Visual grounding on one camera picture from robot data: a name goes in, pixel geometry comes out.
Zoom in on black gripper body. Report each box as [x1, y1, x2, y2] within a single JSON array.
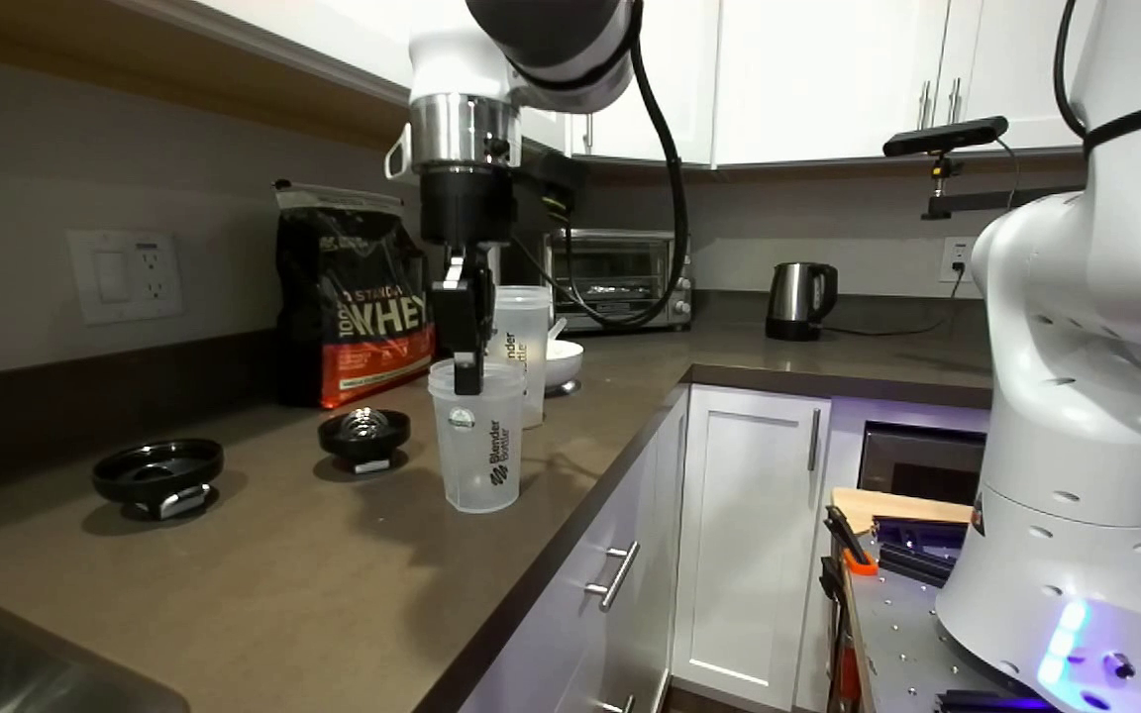
[[417, 164, 519, 253]]

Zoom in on small clear plastic bottle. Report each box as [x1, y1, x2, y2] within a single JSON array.
[[422, 358, 532, 517]]

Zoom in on tall clear plastic bottle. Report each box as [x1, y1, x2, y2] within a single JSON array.
[[483, 282, 558, 428]]

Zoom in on black bottle lid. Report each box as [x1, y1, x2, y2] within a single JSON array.
[[313, 403, 417, 479], [87, 436, 231, 523]]

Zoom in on black red whey bag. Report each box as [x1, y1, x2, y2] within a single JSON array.
[[268, 178, 438, 417]]

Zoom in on white bowl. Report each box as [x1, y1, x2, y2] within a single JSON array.
[[537, 336, 591, 400]]

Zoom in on silver toaster oven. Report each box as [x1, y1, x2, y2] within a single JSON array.
[[545, 224, 697, 336]]

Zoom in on white lower kitchen cabinets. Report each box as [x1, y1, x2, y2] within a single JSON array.
[[455, 381, 997, 713]]

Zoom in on white kitchen cabinets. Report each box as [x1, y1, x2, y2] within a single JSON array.
[[455, 381, 997, 713], [198, 0, 1094, 174]]

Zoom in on steel electric kettle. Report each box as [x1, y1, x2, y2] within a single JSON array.
[[760, 256, 843, 343]]

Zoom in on white upper kitchen cabinets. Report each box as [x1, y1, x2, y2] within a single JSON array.
[[198, 0, 1094, 174]]

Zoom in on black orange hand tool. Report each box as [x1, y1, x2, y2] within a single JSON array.
[[820, 498, 886, 581]]

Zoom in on wooden plank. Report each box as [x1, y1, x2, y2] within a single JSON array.
[[826, 482, 978, 536]]

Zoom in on steel kitchen sink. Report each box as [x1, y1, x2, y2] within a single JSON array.
[[0, 574, 194, 713]]

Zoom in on perforated robot mounting plate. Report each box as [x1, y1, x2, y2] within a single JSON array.
[[843, 562, 1141, 713]]

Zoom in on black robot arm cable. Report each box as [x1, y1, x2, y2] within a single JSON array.
[[504, 0, 693, 333]]

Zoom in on white wall outlet plate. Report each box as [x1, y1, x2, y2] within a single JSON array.
[[63, 224, 187, 329]]

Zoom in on silver tall door handle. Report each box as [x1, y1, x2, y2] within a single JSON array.
[[800, 403, 826, 475]]

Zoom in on black camera on stand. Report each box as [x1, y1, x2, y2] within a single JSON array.
[[878, 112, 1084, 224]]

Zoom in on small white wall outlet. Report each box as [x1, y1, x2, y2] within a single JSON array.
[[940, 232, 976, 282]]

